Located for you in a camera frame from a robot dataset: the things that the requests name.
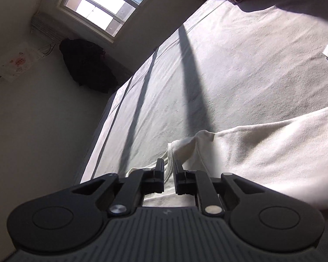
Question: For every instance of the window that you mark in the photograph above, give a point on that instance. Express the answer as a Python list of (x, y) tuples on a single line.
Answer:
[(98, 5)]

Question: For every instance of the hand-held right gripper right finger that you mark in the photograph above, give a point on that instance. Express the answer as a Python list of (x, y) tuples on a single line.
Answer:
[(177, 173)]

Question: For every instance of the grey bed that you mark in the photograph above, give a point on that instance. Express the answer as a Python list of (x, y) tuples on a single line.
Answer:
[(235, 73)]

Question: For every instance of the white t-shirt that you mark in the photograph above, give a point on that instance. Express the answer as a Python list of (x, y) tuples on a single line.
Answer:
[(262, 155)]

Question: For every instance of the white printed wall bag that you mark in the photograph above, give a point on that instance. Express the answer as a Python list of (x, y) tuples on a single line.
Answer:
[(16, 61)]

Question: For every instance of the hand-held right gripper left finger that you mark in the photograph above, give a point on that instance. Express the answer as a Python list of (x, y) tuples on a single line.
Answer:
[(161, 173)]

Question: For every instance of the dark hanging clothing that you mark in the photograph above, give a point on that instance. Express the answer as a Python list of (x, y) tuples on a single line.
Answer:
[(90, 65)]

